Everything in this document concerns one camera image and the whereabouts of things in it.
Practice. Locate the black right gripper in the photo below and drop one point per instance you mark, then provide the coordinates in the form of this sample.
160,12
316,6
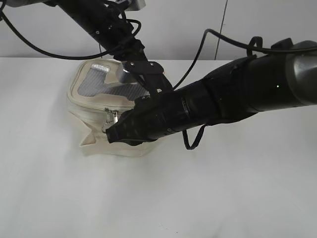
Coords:
150,120

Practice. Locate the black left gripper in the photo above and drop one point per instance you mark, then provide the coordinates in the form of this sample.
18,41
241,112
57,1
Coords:
135,68

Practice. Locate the silver zipper pull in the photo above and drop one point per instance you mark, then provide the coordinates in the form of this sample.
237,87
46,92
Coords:
111,117

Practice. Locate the cream canvas bag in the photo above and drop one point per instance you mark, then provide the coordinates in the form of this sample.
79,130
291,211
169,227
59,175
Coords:
95,87

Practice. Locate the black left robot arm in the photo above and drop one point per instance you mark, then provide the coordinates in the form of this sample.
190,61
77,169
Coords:
105,21

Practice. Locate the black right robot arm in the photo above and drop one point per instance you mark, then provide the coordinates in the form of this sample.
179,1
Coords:
231,93

